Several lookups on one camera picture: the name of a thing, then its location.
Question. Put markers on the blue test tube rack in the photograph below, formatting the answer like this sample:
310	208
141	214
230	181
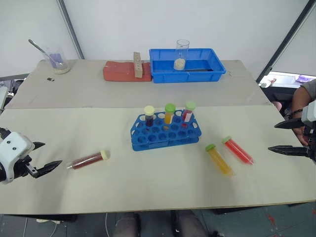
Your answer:
168	135

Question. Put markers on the grey metal pole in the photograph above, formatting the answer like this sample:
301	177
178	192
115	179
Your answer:
71	29

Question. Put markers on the orange tube, green cap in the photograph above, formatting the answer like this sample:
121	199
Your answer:
219	160
169	113

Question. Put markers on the bystander's forearm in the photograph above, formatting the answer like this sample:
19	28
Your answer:
302	98

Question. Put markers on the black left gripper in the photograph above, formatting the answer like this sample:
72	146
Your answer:
23	168

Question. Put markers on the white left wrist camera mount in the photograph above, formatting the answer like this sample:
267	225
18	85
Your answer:
13	150

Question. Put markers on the dark red tube, cream cap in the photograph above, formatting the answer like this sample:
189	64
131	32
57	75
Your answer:
87	159

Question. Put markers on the red tube, green cap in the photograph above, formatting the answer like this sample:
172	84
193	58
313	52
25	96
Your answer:
188	111
238	150

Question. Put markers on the red brick-shaped block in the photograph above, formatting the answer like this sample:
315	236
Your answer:
118	71

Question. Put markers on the clear cup with grains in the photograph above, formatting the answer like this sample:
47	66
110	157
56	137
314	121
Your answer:
179	63

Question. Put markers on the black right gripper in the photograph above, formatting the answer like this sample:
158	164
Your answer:
311	145

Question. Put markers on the purple background object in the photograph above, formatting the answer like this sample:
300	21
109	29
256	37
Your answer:
303	78

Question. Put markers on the dark purple tube, yellow cap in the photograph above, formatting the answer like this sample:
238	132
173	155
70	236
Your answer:
149	114

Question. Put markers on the wooden block with holes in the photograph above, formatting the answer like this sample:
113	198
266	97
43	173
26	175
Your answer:
138	66

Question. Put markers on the blue plastic bin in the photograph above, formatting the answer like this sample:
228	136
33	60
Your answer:
187	75

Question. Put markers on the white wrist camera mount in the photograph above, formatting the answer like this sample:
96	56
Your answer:
310	112
13	150

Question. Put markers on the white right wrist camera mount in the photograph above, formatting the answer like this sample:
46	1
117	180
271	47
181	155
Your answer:
310	112

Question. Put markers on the metal spoon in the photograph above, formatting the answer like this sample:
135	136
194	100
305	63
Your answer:
40	49

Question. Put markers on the black metal pole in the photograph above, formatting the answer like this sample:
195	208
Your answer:
284	42

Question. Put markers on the bystander's bare hand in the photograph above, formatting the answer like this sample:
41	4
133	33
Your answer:
301	135

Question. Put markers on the small black clip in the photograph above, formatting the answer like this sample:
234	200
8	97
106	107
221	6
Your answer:
51	79

